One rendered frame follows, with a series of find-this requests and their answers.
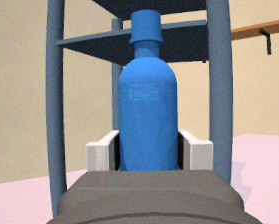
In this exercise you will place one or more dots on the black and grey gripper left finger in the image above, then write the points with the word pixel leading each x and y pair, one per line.
pixel 105 154

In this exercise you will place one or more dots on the blue bottle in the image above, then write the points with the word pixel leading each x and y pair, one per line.
pixel 147 101

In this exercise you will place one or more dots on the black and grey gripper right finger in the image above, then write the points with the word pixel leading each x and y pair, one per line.
pixel 194 154

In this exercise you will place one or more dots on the blue shelving unit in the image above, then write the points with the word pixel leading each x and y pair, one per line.
pixel 187 41

